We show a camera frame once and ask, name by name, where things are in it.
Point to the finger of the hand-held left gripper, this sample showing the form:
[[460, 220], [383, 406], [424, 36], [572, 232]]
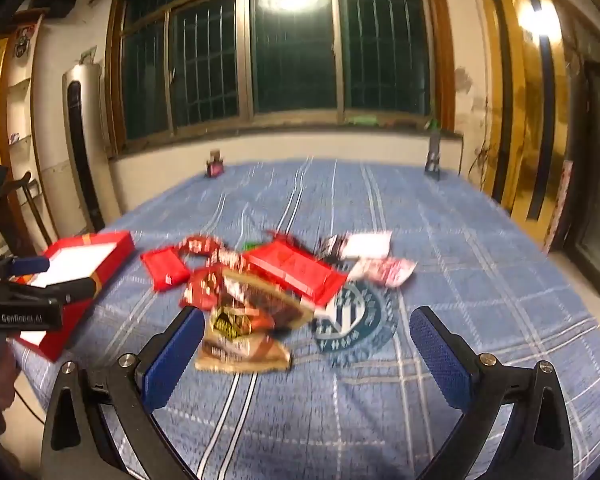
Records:
[[65, 289], [30, 265]]

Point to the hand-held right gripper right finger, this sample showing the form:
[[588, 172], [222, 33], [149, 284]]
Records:
[[440, 360]]

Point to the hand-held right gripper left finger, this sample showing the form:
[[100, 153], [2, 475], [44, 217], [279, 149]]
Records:
[[172, 360]]

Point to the red cardboard box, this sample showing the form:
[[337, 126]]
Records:
[[115, 254]]

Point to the brown gold snack packet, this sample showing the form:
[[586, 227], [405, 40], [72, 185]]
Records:
[[240, 350]]

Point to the red gold snack packet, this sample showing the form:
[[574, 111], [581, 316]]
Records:
[[202, 287]]

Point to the plain red snack packet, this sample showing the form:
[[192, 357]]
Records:
[[166, 270]]

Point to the pink white snack packet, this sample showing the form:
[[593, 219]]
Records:
[[387, 271]]

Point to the dark brown snack packet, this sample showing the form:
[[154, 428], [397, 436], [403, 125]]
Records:
[[275, 305]]

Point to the red white printed snack packet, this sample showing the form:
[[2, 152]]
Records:
[[200, 246]]

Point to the black white snack packet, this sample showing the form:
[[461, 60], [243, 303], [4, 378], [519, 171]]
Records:
[[330, 246]]

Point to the person's left forearm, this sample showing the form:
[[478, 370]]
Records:
[[0, 375]]

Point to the black chair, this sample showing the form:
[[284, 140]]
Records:
[[27, 190]]

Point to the blue plaid bed sheet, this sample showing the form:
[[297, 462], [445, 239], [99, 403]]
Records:
[[380, 435]]

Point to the standing air conditioner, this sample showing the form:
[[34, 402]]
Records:
[[82, 150]]

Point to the green snack packet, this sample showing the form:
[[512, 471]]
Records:
[[250, 246]]

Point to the large flat red snack packet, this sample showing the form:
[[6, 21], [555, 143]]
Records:
[[292, 271]]

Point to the wooden shelf unit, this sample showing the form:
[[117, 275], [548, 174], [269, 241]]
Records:
[[20, 110]]

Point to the small shiny red snack packet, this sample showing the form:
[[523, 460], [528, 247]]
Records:
[[279, 236]]

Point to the small red black device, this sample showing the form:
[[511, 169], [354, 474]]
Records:
[[215, 165]]

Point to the pink patterned strip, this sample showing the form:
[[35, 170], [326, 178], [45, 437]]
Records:
[[560, 205]]

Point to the grey metal bottle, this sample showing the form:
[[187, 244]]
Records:
[[433, 157]]

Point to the small green object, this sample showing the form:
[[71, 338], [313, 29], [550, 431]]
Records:
[[434, 124]]

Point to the green cloth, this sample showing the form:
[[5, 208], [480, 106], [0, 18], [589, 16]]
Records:
[[364, 121]]

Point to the gold black striped panel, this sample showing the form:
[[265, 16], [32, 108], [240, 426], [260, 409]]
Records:
[[525, 110]]

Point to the barred window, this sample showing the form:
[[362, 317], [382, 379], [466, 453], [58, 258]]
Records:
[[290, 45]]

